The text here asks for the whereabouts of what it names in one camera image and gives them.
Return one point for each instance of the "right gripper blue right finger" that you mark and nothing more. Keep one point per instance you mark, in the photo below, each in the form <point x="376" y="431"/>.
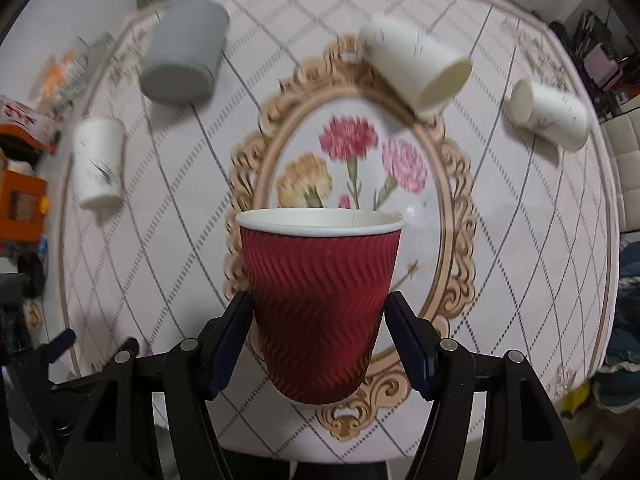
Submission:
<point x="414" y="341"/>

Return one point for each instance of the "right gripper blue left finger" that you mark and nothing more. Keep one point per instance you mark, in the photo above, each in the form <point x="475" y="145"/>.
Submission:
<point x="227" y="341"/>

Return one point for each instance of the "red ribbed paper cup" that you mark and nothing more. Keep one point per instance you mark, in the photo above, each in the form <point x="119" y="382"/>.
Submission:
<point x="319" y="278"/>

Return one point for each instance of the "white paper cup left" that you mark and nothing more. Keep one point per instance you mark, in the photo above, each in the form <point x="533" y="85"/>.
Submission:
<point x="99" y="162"/>

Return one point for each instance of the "white paper cup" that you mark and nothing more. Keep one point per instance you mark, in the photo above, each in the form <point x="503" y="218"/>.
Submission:
<point x="557" y="116"/>
<point x="99" y="162"/>
<point x="424" y="73"/>

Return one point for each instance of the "white paper cup centre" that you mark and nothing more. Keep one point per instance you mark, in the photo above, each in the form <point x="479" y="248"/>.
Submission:
<point x="424" y="73"/>

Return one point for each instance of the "white paper cup right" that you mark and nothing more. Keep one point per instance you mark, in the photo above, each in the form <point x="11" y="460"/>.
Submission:
<point x="557" y="116"/>

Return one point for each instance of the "grey plastic cup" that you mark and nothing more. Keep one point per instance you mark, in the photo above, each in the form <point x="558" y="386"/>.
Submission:
<point x="181" y="63"/>

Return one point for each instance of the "floral patterned tablecloth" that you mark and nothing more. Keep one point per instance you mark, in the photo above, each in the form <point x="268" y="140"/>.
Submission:
<point x="510" y="242"/>

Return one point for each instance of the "orange box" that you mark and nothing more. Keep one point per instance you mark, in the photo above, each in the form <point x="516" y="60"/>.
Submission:
<point x="21" y="213"/>

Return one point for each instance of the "blue clothes pile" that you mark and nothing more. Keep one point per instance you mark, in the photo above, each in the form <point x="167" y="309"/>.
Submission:
<point x="616" y="385"/>

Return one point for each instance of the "pink drink bottle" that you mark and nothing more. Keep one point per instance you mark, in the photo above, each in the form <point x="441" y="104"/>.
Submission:
<point x="21" y="123"/>

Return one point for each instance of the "white padded chair right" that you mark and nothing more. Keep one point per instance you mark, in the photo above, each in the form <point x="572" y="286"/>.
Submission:
<point x="621" y="135"/>

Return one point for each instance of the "pink suitcase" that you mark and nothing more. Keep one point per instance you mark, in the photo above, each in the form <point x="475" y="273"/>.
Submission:
<point x="602" y="67"/>

